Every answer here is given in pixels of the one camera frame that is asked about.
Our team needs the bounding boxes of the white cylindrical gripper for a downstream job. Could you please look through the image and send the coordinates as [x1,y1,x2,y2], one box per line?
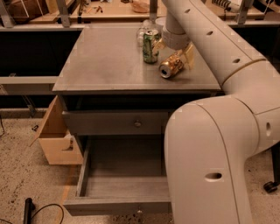
[152,27,194,70]

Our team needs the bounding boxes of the orange gold soda can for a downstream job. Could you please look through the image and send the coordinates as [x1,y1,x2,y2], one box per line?
[159,55,184,79]

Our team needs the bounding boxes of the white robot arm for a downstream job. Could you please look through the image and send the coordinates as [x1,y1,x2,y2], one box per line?
[162,0,280,224]

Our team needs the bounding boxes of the green soda can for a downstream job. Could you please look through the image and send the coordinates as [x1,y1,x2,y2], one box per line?
[143,29,159,64]

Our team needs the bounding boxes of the grey wooden drawer cabinet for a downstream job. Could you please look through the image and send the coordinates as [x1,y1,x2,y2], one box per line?
[52,24,222,165]

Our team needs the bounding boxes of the closed grey top drawer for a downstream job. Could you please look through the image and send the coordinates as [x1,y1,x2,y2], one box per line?
[62,110,168,136]

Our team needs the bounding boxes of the open grey middle drawer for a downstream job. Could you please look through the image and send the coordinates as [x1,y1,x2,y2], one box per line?
[64,135,171,216]

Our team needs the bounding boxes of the white ceramic bowl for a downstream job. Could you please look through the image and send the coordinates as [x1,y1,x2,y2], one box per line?
[155,17,165,33]

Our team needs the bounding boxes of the clear glass jar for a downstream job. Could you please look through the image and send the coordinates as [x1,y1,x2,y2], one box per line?
[136,19,153,47]

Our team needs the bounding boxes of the cardboard box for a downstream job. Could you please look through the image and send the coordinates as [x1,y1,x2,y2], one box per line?
[30,96,83,165]

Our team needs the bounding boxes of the black cylindrical floor object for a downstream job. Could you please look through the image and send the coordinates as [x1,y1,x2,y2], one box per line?
[23,198,35,224]

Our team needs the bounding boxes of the grey metal shelf rail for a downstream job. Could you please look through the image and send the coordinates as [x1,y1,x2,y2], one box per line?
[0,73,58,95]

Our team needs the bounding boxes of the black floor cable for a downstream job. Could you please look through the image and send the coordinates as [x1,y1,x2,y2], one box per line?
[0,203,65,224]

